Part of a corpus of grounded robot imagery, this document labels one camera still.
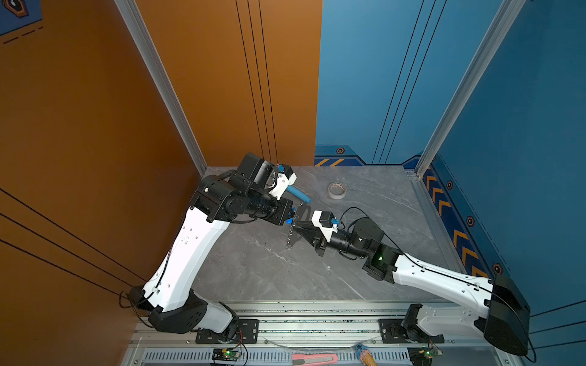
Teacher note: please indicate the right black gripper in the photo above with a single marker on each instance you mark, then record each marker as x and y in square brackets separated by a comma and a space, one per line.
[316, 237]

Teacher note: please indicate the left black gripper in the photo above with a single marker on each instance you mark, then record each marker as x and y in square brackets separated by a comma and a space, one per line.
[281, 214]

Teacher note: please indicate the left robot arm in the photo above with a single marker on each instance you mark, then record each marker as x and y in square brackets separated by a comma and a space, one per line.
[255, 188]

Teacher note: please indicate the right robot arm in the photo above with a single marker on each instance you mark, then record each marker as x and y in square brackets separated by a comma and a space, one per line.
[489, 308]

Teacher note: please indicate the blue toy microphone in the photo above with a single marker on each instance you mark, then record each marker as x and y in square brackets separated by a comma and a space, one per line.
[298, 194]

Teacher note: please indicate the masking tape roll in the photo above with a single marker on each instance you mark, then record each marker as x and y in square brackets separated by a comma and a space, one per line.
[337, 190]

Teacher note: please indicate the pink utility knife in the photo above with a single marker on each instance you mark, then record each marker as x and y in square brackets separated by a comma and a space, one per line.
[314, 359]

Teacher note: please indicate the toy ice cream cone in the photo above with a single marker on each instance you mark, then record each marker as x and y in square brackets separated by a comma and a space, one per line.
[364, 355]

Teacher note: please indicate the left circuit board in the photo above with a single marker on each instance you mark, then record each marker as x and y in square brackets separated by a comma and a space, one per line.
[226, 356]

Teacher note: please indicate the circuit board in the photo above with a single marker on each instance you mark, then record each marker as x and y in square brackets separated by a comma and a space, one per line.
[226, 356]
[423, 357]

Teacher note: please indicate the right circuit board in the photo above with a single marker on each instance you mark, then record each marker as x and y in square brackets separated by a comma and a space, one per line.
[423, 357]

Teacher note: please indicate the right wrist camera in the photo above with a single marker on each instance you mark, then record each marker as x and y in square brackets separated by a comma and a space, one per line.
[326, 222]

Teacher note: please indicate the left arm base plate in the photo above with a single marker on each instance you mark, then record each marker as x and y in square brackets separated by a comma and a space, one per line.
[246, 332]

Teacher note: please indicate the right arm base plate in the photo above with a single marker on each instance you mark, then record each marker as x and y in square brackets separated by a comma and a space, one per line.
[395, 331]

